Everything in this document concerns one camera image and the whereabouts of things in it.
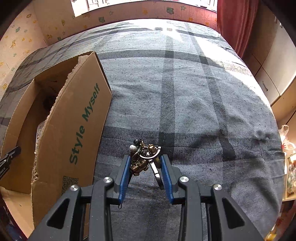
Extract brown cardboard box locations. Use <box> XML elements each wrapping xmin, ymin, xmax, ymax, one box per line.
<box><xmin>1</xmin><ymin>52</ymin><xmax>112</xmax><ymax>240</ymax></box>

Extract brass keychain with keys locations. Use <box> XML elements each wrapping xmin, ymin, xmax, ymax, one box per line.
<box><xmin>129</xmin><ymin>139</ymin><xmax>164</xmax><ymax>190</ymax></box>

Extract white remote control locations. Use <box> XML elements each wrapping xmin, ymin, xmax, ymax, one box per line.
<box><xmin>34</xmin><ymin>121</ymin><xmax>46</xmax><ymax>154</ymax></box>

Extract black round object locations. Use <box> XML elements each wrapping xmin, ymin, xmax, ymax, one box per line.
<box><xmin>43</xmin><ymin>96</ymin><xmax>56</xmax><ymax>112</ymax></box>

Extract wooden shelf with items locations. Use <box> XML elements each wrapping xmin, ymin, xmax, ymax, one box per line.
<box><xmin>264</xmin><ymin>153</ymin><xmax>295</xmax><ymax>240</ymax></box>

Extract white plastic bag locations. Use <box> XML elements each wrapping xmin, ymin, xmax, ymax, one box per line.
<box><xmin>278</xmin><ymin>125</ymin><xmax>295</xmax><ymax>158</ymax></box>

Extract grey plaid bed sheet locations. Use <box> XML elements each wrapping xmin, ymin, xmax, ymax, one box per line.
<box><xmin>1</xmin><ymin>19</ymin><xmax>284</xmax><ymax>236</ymax></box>

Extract cream wardrobe cabinet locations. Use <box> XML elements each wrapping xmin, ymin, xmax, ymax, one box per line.
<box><xmin>243</xmin><ymin>4</ymin><xmax>295</xmax><ymax>122</ymax></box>

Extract red curtain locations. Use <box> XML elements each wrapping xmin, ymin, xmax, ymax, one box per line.
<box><xmin>217</xmin><ymin>0</ymin><xmax>259</xmax><ymax>57</ymax></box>

